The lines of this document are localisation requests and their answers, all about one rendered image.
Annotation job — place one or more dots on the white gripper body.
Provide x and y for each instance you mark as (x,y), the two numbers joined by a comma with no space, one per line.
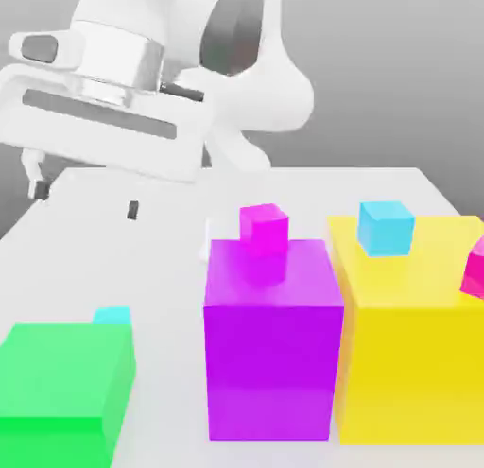
(189,150)

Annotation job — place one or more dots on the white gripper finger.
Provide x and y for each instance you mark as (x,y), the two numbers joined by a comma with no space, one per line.
(132,210)
(41,190)

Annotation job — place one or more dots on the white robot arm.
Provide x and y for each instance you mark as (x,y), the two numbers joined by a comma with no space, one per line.
(280,97)

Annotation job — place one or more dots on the small cyan cube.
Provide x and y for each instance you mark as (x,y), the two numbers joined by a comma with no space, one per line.
(112,315)
(385,229)

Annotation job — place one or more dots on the small magenta cube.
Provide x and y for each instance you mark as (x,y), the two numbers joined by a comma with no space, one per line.
(264,228)

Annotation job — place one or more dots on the small pink cube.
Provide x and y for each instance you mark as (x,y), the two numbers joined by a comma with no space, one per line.
(475,273)

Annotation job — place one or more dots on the large green box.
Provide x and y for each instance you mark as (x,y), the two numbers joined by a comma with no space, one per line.
(56,381)

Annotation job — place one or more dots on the large purple box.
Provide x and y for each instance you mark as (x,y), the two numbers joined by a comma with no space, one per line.
(272,362)

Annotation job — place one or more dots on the large yellow box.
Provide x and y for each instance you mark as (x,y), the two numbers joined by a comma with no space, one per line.
(408,362)

